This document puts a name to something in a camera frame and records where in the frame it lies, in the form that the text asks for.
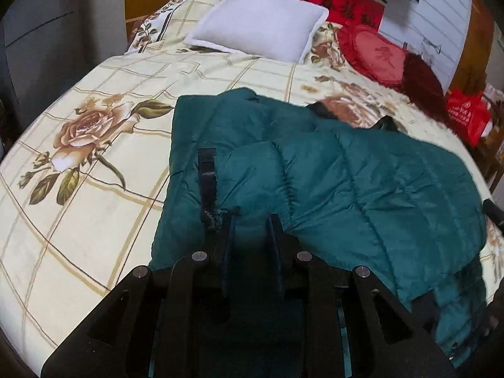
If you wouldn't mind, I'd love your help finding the red wall poster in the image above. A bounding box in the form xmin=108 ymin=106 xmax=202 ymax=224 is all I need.
xmin=290 ymin=0 xmax=386 ymax=32

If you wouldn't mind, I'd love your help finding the bed with floral sheet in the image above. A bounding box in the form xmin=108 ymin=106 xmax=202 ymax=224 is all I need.
xmin=0 ymin=0 xmax=504 ymax=367

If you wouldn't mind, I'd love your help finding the grey wardrobe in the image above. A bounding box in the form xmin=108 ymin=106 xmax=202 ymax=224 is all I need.
xmin=0 ymin=0 xmax=127 ymax=121

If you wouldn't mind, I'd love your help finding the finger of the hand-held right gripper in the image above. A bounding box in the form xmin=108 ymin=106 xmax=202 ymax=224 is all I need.
xmin=484 ymin=199 xmax=504 ymax=229

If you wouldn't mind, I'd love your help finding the wooden door frame panel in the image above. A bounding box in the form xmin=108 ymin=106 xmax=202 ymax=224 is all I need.
xmin=449 ymin=0 xmax=495 ymax=95

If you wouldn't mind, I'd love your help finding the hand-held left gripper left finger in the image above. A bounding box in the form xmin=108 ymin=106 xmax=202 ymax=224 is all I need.
xmin=39 ymin=207 xmax=242 ymax=378

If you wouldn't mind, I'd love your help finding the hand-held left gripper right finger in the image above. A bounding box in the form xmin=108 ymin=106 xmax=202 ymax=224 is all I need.
xmin=268 ymin=213 xmax=457 ymax=378

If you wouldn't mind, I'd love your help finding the red plastic bag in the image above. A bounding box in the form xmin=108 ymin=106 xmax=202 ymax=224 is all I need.
xmin=445 ymin=89 xmax=491 ymax=146

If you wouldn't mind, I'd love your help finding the wooden chair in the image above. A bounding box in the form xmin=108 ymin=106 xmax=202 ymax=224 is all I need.
xmin=474 ymin=118 xmax=504 ymax=190

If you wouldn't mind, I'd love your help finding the white pillow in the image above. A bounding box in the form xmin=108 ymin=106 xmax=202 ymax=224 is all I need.
xmin=183 ymin=0 xmax=329 ymax=64

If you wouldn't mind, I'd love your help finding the red heart-shaped cushion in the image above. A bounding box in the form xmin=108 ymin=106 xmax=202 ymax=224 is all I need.
xmin=336 ymin=24 xmax=410 ymax=89

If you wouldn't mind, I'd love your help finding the green down jacket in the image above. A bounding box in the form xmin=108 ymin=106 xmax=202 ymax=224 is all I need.
xmin=150 ymin=88 xmax=493 ymax=363

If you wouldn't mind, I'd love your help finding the dark red cushion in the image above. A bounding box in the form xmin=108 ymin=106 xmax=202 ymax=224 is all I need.
xmin=398 ymin=53 xmax=447 ymax=115

